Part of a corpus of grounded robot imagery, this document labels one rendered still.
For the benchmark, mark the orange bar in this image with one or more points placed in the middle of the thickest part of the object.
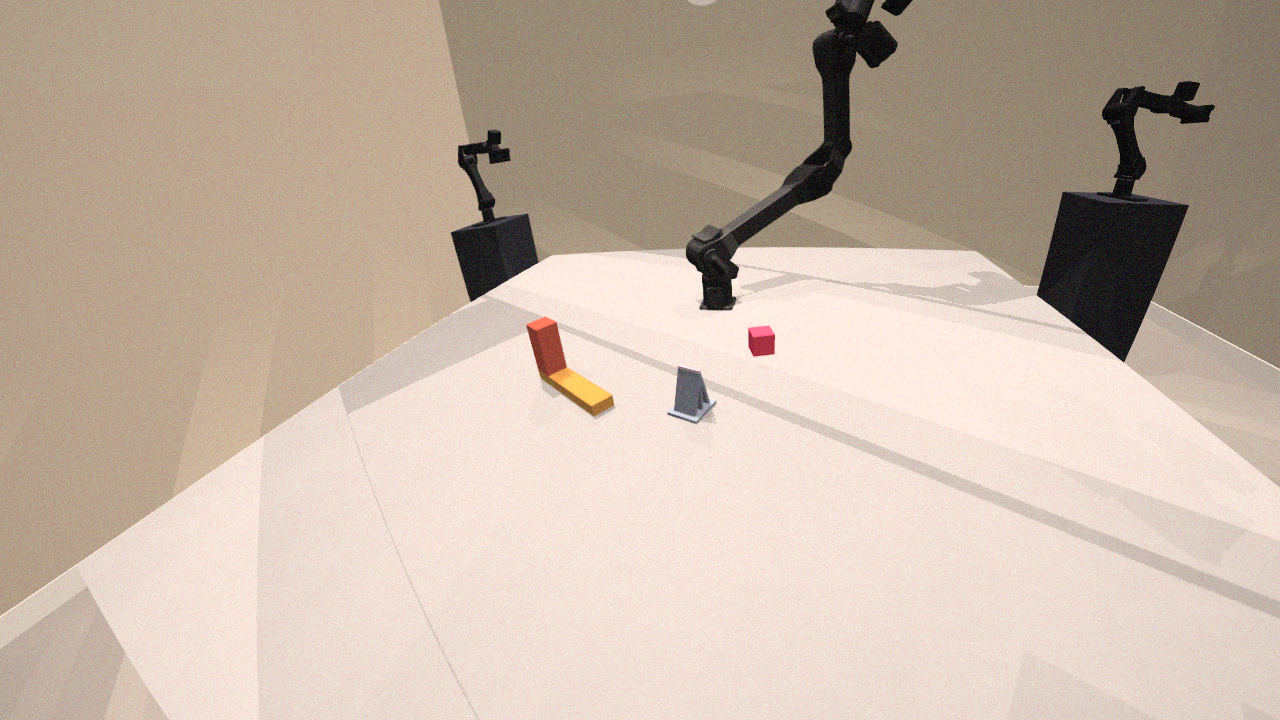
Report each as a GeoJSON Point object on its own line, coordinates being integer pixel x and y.
{"type": "Point", "coordinates": [548, 351]}

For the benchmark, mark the red cube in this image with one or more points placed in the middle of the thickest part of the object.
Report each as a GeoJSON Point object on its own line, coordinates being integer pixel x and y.
{"type": "Point", "coordinates": [761, 341]}

